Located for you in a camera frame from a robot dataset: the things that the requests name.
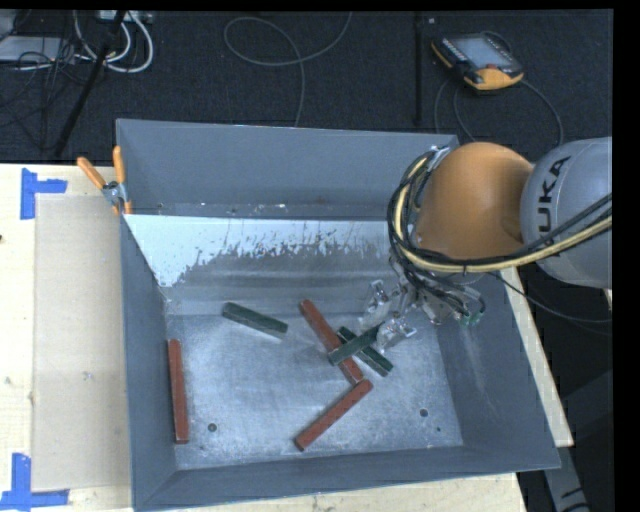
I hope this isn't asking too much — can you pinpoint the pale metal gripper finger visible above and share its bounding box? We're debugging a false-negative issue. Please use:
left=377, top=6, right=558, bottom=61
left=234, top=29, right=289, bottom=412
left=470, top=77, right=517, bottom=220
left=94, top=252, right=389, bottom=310
left=359, top=279, right=402, bottom=322
left=374, top=311, right=419, bottom=352

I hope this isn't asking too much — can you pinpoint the dark green flat block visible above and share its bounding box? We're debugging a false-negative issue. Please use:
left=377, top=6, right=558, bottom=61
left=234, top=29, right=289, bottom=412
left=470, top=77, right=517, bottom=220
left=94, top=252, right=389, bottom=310
left=327, top=323, right=387, bottom=367
left=222, top=301, right=290, bottom=338
left=337, top=326, right=395, bottom=378

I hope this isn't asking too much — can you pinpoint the red-brown flat block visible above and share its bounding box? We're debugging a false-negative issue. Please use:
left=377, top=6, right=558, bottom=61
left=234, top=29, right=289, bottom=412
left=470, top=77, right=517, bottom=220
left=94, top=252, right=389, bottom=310
left=166, top=338, right=192, bottom=445
left=293, top=378, right=375, bottom=453
left=298, top=299, right=365, bottom=386

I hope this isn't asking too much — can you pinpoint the grey metal bin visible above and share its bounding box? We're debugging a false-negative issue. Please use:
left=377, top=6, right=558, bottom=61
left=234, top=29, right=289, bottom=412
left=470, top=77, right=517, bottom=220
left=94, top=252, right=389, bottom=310
left=115, top=118, right=562, bottom=511

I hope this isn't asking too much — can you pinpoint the pale wood flat board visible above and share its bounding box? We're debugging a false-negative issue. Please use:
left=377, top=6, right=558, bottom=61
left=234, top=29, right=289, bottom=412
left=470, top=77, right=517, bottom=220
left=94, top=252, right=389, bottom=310
left=30, top=193, right=133, bottom=492

